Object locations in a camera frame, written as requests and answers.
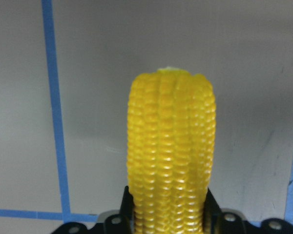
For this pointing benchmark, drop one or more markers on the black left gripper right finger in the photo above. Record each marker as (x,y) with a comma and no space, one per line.
(211,211)

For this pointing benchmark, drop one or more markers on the yellow corn cob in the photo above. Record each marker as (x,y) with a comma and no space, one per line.
(171,124)

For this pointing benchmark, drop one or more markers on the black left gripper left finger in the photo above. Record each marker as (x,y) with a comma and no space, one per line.
(127,204)

